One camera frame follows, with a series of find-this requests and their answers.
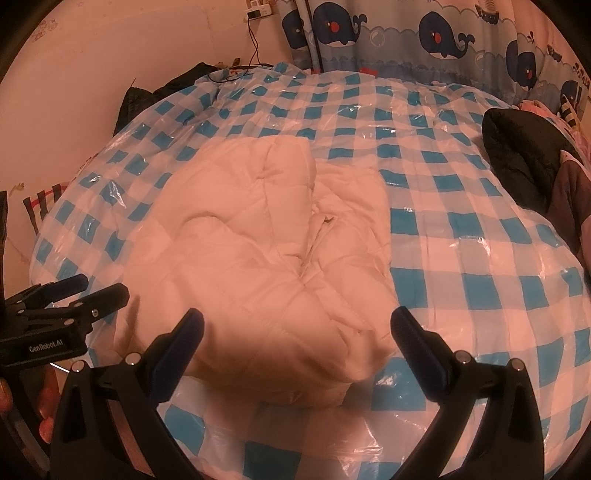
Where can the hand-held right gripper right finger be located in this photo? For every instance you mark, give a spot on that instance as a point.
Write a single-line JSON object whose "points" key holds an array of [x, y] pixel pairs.
{"points": [[408, 335]]}

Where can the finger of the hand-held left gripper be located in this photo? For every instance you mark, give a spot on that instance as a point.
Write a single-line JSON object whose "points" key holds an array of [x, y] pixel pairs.
{"points": [[69, 285], [108, 297]]}

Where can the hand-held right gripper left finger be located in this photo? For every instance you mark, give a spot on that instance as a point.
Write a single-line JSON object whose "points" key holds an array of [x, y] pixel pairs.
{"points": [[191, 328]]}

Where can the white quilted jacket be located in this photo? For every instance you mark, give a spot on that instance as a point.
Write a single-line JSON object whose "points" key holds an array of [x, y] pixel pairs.
{"points": [[258, 258]]}

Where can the person's left hand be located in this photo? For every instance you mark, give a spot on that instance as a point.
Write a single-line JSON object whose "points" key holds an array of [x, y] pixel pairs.
{"points": [[48, 406]]}

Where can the striped cloth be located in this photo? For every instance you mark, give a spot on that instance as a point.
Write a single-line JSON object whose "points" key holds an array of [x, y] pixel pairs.
{"points": [[41, 207]]}

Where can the blue checkered plastic sheet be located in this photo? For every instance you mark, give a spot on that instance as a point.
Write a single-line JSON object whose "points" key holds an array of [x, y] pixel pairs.
{"points": [[461, 230]]}

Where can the brown garment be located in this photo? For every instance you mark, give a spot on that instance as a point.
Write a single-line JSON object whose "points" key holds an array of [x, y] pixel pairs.
{"points": [[572, 194]]}

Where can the black garment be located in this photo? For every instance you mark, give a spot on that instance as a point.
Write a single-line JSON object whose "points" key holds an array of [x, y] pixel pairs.
{"points": [[517, 147]]}

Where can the pink cloth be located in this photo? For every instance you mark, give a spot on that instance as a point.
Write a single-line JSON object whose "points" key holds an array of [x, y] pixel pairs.
{"points": [[538, 107]]}

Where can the whale print curtain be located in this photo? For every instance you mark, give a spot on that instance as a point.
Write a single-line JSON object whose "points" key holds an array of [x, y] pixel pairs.
{"points": [[392, 50]]}

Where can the white power strip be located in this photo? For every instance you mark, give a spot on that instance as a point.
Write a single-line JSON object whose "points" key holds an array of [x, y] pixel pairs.
{"points": [[258, 13]]}

